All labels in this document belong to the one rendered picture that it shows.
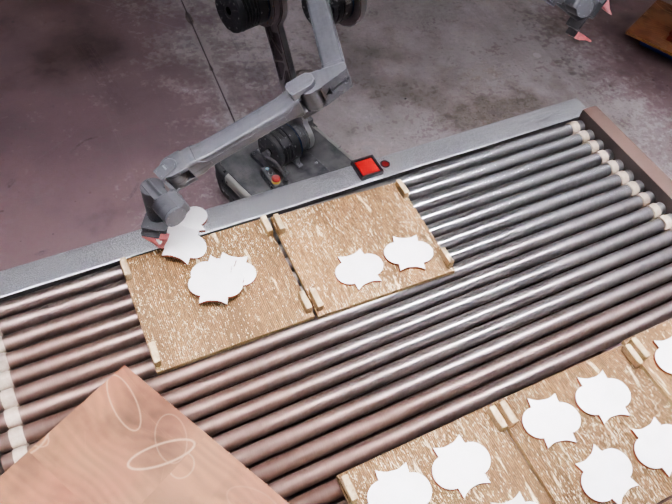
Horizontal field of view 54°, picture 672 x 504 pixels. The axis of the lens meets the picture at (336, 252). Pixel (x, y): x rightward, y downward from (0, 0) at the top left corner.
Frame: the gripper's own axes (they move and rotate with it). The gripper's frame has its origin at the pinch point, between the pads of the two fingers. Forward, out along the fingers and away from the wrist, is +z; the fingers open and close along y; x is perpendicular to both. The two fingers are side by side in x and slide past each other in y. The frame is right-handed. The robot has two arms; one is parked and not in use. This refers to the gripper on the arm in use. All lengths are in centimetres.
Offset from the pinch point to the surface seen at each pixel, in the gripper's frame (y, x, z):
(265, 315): -17.0, -30.1, 4.9
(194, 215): 12.6, -4.3, 6.3
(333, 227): 14.6, -43.7, 5.8
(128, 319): -22.8, 3.7, 6.1
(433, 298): -3, -73, 8
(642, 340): -8, -128, 7
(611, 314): 0, -122, 8
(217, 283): -11.3, -16.7, 1.9
